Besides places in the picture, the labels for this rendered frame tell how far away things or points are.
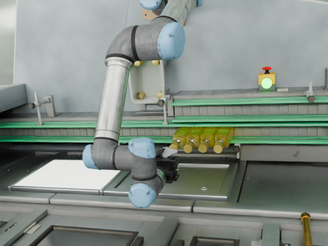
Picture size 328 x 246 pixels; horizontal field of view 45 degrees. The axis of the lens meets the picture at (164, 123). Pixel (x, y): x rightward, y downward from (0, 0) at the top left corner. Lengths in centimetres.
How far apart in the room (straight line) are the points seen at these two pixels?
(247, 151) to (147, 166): 76
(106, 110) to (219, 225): 51
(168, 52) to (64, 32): 95
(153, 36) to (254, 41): 68
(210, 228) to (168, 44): 59
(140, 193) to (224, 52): 92
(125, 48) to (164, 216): 57
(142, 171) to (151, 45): 40
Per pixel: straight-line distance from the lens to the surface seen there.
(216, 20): 184
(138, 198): 114
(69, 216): 149
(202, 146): 151
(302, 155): 179
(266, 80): 174
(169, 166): 131
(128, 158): 113
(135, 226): 135
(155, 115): 184
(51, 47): 215
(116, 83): 124
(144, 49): 126
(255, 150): 179
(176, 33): 126
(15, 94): 220
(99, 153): 117
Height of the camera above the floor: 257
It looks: 68 degrees down
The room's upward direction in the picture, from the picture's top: 132 degrees counter-clockwise
